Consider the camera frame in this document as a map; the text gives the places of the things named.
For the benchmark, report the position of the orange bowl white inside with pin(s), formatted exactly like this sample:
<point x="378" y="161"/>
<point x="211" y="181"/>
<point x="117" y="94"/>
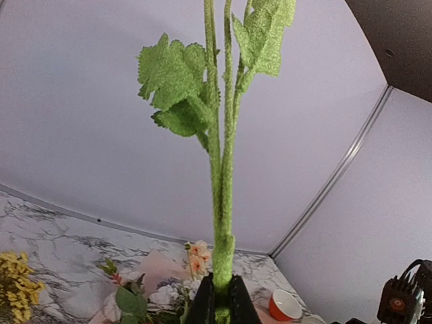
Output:
<point x="284" y="307"/>

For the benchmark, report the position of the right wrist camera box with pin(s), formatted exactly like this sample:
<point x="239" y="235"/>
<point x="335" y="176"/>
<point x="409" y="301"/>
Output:
<point x="407" y="298"/>

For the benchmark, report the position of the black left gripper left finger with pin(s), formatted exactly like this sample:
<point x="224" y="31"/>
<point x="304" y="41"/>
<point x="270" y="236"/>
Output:
<point x="202" y="308"/>

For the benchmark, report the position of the peach flower long green stem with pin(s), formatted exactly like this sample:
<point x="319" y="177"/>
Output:
<point x="198" y="257"/>

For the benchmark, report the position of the yellow small flower bunch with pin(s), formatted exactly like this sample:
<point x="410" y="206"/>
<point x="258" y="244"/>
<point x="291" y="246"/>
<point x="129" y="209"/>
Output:
<point x="19" y="292"/>

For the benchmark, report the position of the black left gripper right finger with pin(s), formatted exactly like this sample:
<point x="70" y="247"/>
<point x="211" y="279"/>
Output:
<point x="242" y="310"/>

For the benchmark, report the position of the grey swirl ceramic plate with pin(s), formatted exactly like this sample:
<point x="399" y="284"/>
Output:
<point x="313" y="319"/>

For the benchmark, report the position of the aluminium frame right post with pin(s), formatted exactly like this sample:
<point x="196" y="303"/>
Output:
<point x="336" y="174"/>

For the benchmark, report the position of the pink wrapping paper sheet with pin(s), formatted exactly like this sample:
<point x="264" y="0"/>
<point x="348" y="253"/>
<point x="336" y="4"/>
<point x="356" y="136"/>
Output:
<point x="152" y="270"/>

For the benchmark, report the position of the white flower bunch green leaves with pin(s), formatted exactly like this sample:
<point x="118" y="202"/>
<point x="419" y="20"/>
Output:
<point x="143" y="297"/>

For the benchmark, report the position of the orange flower stem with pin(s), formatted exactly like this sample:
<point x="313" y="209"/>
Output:
<point x="197" y="90"/>

